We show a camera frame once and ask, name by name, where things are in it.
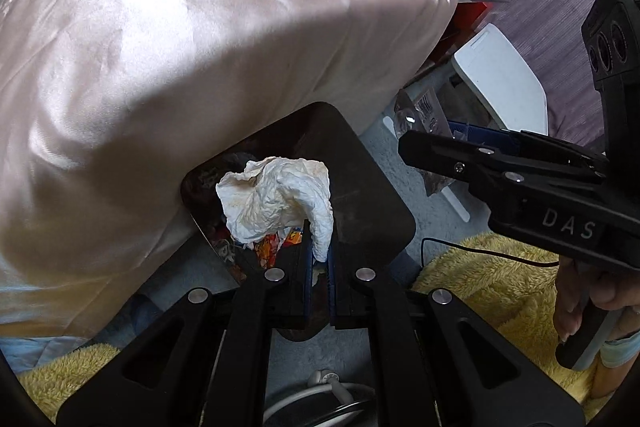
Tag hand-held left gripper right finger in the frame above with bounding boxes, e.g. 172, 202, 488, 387
327, 242, 586, 427

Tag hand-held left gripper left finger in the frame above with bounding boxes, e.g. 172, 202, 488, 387
55, 219, 315, 427

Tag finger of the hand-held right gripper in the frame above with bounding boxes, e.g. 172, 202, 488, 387
398, 129, 606, 188
447, 121, 608, 168

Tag red crinkled wrapper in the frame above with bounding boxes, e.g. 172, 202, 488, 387
254, 229, 303, 269

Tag clear plastic bag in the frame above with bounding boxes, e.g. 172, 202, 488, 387
393, 87, 453, 198

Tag white tissue paper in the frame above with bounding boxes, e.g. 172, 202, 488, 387
216, 156, 335, 264

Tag black trash bin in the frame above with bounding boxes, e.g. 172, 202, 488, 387
180, 102, 417, 343

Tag person's right hand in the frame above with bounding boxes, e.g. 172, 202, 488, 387
554, 254, 640, 343

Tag white folding stool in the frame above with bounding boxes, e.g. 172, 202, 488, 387
382, 23, 549, 223

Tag yellow fleece blanket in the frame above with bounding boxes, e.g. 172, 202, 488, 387
17, 231, 613, 425

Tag light blue shorts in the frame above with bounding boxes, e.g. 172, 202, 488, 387
600, 331, 640, 369

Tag pink satin cloth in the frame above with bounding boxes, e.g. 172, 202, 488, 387
0, 0, 460, 343

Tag light blue cloth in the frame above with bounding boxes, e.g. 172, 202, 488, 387
0, 297, 166, 368

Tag black cable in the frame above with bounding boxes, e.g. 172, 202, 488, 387
420, 237, 561, 269

